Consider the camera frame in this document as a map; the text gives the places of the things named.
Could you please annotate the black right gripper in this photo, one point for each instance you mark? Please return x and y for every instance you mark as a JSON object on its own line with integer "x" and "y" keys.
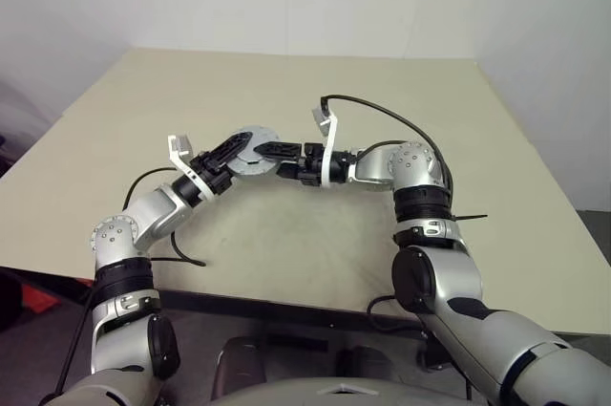
{"x": 311, "y": 164}

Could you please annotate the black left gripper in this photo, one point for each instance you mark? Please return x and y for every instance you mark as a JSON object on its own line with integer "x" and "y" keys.
{"x": 212, "y": 174}

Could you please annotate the round grey motor lid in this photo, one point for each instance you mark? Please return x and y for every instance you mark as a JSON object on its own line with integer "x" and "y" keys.
{"x": 265, "y": 134}

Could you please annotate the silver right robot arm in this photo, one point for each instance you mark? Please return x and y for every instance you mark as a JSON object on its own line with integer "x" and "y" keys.
{"x": 429, "y": 277}

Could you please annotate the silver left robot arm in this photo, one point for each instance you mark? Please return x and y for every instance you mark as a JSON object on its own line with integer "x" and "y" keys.
{"x": 143, "y": 220}

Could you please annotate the dark rounded shape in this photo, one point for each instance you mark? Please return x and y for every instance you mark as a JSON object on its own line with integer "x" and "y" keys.
{"x": 238, "y": 365}

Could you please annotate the grey robot torso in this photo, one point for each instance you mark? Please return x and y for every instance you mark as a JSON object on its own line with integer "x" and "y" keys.
{"x": 286, "y": 394}

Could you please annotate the red object under table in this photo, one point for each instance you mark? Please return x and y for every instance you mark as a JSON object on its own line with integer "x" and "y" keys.
{"x": 40, "y": 300}

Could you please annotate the black table leg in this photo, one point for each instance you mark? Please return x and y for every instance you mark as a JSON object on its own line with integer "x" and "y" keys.
{"x": 434, "y": 353}

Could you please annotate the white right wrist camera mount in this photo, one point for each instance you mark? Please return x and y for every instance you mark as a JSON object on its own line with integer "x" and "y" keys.
{"x": 330, "y": 148}

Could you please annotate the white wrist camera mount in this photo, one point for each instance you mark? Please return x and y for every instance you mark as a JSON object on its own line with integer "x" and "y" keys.
{"x": 179, "y": 144}
{"x": 330, "y": 148}

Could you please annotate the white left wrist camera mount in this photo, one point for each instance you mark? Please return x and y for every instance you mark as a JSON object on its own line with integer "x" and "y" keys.
{"x": 179, "y": 144}

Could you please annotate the black table frame bar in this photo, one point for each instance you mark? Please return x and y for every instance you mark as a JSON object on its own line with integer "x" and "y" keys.
{"x": 262, "y": 305}

